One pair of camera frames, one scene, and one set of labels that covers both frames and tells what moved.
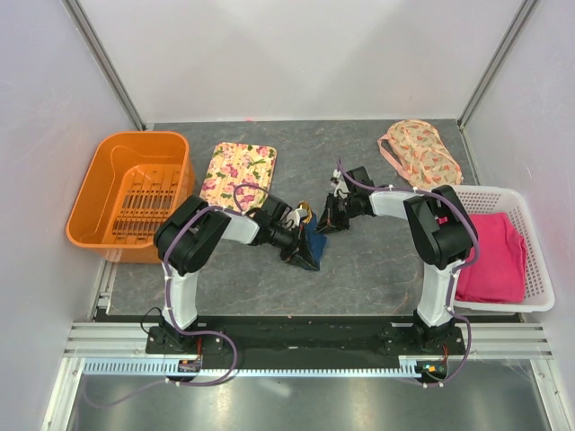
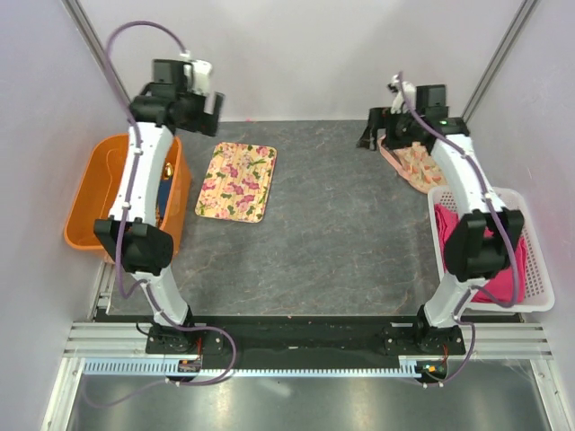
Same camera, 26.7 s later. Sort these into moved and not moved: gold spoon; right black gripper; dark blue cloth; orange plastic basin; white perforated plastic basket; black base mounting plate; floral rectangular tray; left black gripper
Moved: right black gripper; dark blue cloth; left black gripper; gold spoon
Not moved: floral rectangular tray; white perforated plastic basket; black base mounting plate; orange plastic basin
